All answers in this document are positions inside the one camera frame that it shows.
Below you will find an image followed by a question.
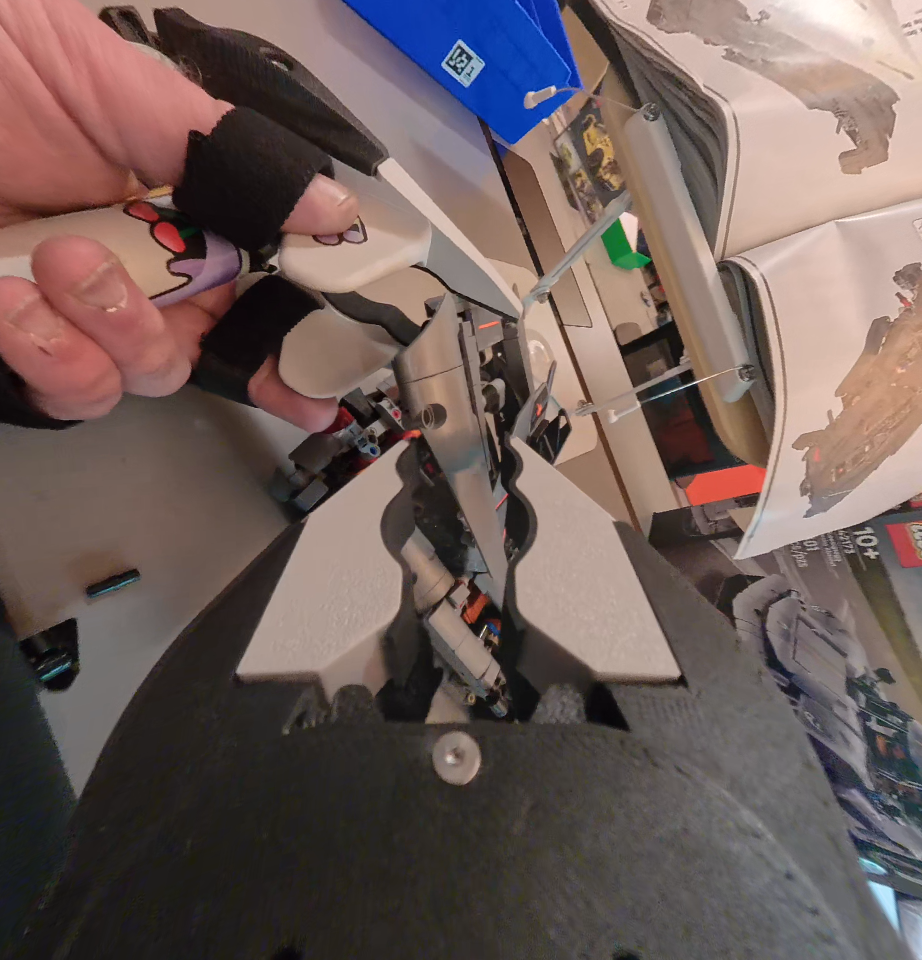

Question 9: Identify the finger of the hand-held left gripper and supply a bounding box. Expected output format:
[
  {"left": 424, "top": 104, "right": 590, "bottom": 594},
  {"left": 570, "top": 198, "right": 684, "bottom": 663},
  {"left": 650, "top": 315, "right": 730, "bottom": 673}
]
[{"left": 374, "top": 157, "right": 524, "bottom": 321}]

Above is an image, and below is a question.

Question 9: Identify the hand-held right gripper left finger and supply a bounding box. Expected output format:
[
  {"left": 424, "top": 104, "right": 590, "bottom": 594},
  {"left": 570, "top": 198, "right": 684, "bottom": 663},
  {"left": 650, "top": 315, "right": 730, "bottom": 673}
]
[{"left": 235, "top": 442, "right": 416, "bottom": 690}]

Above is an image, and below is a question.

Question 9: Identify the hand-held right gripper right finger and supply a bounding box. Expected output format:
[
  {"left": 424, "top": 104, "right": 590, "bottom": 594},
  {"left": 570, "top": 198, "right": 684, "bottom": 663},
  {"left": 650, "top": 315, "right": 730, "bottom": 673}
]
[{"left": 500, "top": 438, "right": 685, "bottom": 687}]

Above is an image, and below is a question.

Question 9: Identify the grey lego car model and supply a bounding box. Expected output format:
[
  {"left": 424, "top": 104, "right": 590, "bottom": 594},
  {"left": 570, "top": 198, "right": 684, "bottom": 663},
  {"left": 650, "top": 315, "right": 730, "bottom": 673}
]
[{"left": 269, "top": 371, "right": 522, "bottom": 721}]

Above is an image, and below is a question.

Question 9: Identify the grey and black lego door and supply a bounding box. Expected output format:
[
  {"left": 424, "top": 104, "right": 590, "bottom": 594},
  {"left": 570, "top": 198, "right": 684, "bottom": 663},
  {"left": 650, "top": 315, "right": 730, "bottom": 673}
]
[{"left": 392, "top": 294, "right": 573, "bottom": 594}]

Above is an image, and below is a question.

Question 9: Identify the lego set box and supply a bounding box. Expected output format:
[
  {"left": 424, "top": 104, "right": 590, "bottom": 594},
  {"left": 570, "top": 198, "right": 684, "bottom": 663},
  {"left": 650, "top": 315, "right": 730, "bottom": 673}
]
[{"left": 719, "top": 487, "right": 922, "bottom": 905}]

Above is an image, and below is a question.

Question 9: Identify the lego instruction booklet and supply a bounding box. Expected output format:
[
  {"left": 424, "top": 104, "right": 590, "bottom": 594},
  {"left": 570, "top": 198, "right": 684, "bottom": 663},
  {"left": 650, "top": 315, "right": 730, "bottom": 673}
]
[{"left": 588, "top": 0, "right": 922, "bottom": 560}]

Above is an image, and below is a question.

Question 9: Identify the person's left hand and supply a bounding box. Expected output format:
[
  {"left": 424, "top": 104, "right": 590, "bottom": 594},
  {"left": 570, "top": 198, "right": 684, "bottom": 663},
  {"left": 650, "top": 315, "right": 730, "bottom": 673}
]
[{"left": 0, "top": 0, "right": 362, "bottom": 432}]

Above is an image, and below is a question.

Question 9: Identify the blue plastic bin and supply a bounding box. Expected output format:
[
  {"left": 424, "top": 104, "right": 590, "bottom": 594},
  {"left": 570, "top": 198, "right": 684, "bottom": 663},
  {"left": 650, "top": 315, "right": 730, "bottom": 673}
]
[{"left": 343, "top": 0, "right": 582, "bottom": 145}]

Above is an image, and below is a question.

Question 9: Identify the orange box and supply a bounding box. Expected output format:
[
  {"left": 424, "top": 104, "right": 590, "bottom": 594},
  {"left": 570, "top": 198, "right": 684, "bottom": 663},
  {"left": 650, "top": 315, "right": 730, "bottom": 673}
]
[{"left": 682, "top": 465, "right": 766, "bottom": 507}]

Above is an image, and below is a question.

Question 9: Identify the yellow car leaflet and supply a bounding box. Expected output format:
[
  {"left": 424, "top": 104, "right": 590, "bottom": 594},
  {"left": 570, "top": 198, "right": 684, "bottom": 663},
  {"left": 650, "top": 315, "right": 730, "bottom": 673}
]
[{"left": 551, "top": 112, "right": 627, "bottom": 211}]

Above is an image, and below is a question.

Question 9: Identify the green plastic bin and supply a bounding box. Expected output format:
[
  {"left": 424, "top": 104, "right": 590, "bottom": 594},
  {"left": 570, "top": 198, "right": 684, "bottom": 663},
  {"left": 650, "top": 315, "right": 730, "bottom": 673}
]
[{"left": 599, "top": 217, "right": 651, "bottom": 271}]

